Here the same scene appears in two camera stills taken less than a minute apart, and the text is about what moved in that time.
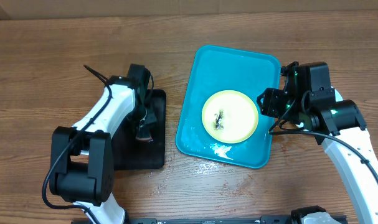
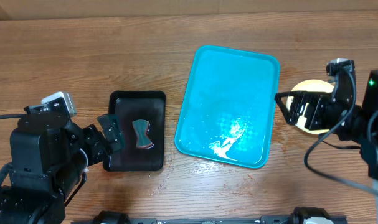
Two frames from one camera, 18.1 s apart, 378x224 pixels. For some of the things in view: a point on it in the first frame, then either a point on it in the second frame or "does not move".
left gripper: x=149 y=121 -> x=101 y=150
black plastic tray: x=129 y=153 does not move
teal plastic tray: x=215 y=69 does not move
